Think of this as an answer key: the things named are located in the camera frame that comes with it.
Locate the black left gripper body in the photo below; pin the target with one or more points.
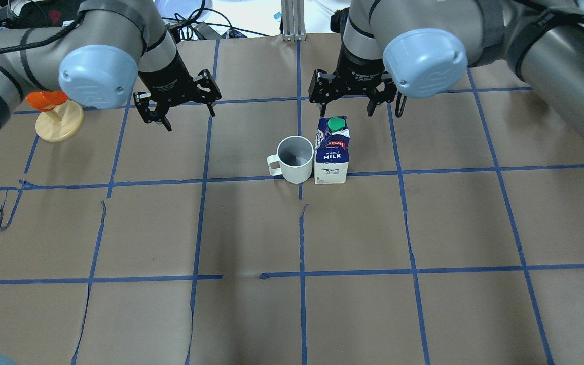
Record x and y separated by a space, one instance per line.
166 77

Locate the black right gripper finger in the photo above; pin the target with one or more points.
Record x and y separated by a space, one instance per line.
377 97
322 90

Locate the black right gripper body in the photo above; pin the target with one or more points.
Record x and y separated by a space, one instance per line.
357 70

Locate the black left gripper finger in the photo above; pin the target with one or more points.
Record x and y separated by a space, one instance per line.
206 90
157 115

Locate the blue white milk carton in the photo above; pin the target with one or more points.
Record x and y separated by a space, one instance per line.
331 159

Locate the white ribbed mug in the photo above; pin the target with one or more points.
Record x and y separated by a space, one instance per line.
293 159

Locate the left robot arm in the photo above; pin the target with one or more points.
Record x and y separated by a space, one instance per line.
60 230

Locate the orange cup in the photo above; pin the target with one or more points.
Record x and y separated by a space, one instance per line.
46 100

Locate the light blue plate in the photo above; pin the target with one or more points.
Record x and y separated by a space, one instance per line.
185 9

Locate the wooden mug tree stand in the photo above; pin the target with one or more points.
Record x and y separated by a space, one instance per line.
61 123

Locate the black electronics box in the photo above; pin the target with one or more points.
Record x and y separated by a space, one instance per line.
42 14

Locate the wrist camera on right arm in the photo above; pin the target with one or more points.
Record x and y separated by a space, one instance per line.
339 20

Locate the aluminium frame post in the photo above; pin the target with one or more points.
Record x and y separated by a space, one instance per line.
293 20

